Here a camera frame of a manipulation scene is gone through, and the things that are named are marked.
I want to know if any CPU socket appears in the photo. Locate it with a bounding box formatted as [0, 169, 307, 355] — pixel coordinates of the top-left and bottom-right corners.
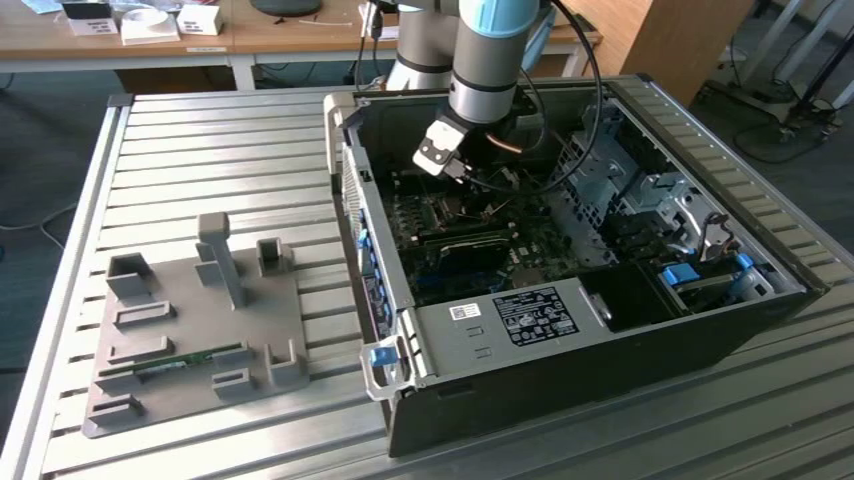
[426, 192, 482, 229]

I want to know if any silver metal drive cage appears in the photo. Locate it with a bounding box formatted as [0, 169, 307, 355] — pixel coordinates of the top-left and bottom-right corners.
[545, 89, 700, 269]

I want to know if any green motherboard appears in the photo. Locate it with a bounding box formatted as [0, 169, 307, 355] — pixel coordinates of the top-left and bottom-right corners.
[381, 167, 620, 307]

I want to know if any black graphics card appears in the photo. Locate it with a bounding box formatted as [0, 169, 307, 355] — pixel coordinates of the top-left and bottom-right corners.
[433, 238, 514, 282]

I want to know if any white cardboard box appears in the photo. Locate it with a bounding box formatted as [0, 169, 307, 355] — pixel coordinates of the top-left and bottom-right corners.
[358, 2, 402, 42]

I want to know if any wooden desk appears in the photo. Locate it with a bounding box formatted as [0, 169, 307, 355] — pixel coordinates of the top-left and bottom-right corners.
[230, 0, 604, 92]
[0, 0, 237, 76]

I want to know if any grey power supply unit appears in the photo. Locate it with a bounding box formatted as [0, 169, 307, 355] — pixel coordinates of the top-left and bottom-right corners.
[398, 277, 613, 390]

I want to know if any blue disk carrier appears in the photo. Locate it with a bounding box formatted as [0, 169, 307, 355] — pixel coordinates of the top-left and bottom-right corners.
[657, 263, 704, 292]
[730, 252, 761, 301]

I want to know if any wooden cabinet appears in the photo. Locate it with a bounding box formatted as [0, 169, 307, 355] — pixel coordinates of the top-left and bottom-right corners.
[557, 0, 760, 109]

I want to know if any dark round object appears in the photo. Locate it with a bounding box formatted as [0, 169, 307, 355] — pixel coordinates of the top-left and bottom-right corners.
[250, 0, 326, 17]

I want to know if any open black PC case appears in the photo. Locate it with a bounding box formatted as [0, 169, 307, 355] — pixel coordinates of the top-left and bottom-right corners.
[322, 73, 837, 459]

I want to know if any white printed box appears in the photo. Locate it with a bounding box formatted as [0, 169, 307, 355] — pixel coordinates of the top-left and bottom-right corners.
[175, 4, 225, 37]

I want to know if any grey parts rack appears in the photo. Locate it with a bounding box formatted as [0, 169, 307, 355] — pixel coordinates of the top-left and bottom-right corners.
[79, 212, 314, 440]

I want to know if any white round holder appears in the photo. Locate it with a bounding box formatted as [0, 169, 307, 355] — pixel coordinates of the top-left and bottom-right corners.
[119, 7, 183, 47]

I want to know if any green RAM stick on rack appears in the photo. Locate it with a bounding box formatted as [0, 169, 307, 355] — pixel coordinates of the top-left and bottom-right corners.
[130, 342, 243, 376]

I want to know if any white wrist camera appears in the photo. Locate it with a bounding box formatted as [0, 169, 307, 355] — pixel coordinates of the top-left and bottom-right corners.
[411, 117, 473, 177]

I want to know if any black plastic bracket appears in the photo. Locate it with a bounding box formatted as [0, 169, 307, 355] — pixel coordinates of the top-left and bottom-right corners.
[604, 209, 677, 262]

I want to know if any black cable bundle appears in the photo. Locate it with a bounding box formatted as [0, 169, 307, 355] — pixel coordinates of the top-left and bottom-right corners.
[693, 212, 744, 262]

